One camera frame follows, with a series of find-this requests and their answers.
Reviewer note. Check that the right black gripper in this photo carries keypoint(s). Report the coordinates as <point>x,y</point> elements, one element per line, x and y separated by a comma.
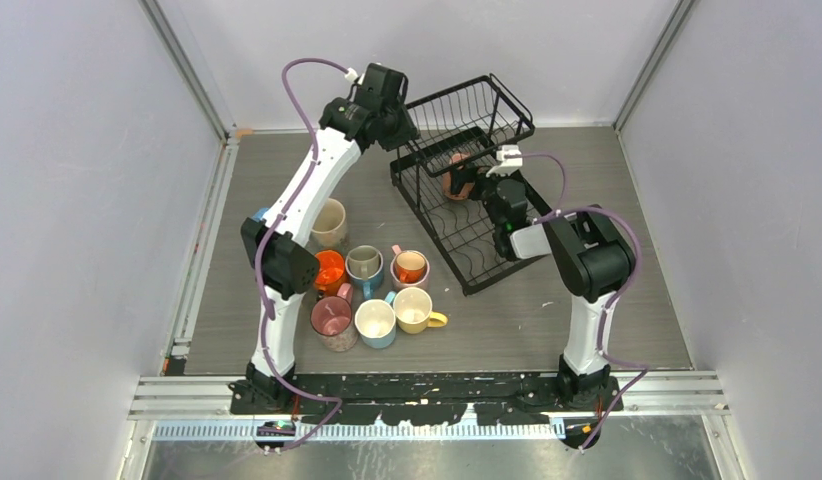
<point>462,176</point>

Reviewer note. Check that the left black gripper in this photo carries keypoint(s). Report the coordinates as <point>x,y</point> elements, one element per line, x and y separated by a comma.
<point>409,132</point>

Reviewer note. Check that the black wire dish rack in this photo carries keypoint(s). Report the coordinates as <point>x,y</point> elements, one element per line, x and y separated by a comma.
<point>442,175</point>

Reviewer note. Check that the salmon pink mug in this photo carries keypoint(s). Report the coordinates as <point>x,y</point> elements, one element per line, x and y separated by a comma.
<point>457,183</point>

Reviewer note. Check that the small orange cup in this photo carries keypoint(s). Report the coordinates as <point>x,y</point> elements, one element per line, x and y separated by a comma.
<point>410,267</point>

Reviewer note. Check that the light pink faceted mug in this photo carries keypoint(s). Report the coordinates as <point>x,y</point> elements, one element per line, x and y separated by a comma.
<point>422,283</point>

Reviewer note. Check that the beige grey cup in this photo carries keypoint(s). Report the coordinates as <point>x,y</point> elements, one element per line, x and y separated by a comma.
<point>364,261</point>

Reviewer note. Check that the yellow mug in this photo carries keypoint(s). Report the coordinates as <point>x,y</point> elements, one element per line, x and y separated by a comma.
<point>414,311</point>

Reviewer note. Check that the cream floral mug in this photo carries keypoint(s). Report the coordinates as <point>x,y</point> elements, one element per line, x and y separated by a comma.
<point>330,230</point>

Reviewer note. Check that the large orange mug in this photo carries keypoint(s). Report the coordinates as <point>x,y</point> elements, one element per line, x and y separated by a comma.
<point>332,272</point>

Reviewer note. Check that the light blue faceted mug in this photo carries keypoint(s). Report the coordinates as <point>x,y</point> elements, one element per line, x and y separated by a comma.
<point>375,321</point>

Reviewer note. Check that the pink patterned mug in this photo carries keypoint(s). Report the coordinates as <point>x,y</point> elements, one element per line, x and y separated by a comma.
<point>332,320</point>

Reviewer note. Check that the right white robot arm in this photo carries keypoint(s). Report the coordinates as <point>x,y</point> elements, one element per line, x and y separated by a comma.
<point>594,263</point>

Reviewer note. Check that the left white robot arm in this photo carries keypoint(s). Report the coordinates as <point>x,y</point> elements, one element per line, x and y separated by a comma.
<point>283,268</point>

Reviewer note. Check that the small blue toy block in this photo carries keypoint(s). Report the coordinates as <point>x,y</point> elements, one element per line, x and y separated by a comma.
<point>260,213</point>

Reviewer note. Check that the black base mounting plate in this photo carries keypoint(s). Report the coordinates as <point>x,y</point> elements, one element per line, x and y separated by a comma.
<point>422,399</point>

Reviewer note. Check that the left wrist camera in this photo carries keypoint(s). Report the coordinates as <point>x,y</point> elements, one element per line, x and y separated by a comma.
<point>353,77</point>

